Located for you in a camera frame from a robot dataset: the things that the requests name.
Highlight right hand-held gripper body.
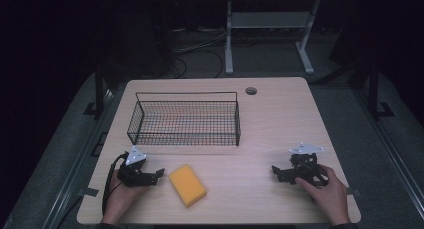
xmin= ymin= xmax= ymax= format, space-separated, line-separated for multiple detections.
xmin=288 ymin=142 xmax=330 ymax=188

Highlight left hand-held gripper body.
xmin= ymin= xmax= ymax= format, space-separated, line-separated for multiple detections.
xmin=116 ymin=145 xmax=152 ymax=189

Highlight yellow sponge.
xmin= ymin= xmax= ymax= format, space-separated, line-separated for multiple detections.
xmin=168 ymin=164 xmax=208 ymax=209

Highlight person's left hand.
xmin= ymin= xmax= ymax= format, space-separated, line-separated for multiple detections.
xmin=101 ymin=170 xmax=151 ymax=225

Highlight person's right hand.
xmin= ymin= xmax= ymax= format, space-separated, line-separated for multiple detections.
xmin=294 ymin=164 xmax=352 ymax=225

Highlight grey metal stand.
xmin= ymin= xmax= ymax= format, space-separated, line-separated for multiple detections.
xmin=224 ymin=0 xmax=321 ymax=76

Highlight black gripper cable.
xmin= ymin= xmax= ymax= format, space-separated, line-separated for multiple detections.
xmin=101 ymin=151 xmax=130 ymax=217

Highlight black wire basket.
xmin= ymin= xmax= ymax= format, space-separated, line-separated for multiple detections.
xmin=126 ymin=91 xmax=242 ymax=147

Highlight metal frame rail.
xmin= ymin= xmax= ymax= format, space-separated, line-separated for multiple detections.
xmin=353 ymin=87 xmax=424 ymax=220
xmin=41 ymin=88 xmax=116 ymax=229

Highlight black upright post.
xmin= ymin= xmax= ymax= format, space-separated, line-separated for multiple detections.
xmin=368 ymin=60 xmax=395 ymax=121
xmin=83 ymin=63 xmax=113 ymax=120

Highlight bundle of floor cables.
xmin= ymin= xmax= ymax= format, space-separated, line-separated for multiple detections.
xmin=171 ymin=28 xmax=226 ymax=79

